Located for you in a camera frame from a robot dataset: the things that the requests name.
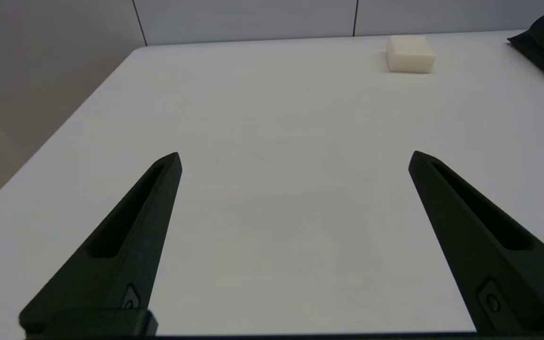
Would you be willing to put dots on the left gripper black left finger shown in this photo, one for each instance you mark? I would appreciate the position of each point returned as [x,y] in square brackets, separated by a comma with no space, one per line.
[125,264]

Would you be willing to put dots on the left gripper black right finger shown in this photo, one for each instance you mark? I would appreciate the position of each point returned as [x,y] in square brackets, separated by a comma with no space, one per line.
[489,264]

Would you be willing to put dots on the white soap bar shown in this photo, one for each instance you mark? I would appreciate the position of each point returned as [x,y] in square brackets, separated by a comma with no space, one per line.
[410,54]

